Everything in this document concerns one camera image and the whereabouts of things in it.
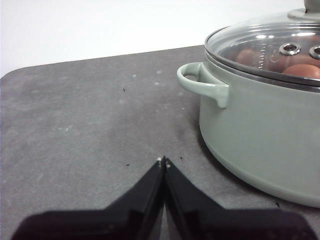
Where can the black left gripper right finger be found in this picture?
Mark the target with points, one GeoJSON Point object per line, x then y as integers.
{"type": "Point", "coordinates": [200, 225]}

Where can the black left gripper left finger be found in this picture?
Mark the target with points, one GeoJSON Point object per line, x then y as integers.
{"type": "Point", "coordinates": [130, 221]}

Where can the brown egg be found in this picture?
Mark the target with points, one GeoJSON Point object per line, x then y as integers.
{"type": "Point", "coordinates": [302, 71]}

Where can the glass lid with green knob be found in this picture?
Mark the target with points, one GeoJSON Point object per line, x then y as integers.
{"type": "Point", "coordinates": [250, 37]}

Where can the pale green electric cooking pot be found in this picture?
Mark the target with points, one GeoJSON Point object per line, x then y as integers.
{"type": "Point", "coordinates": [262, 130]}

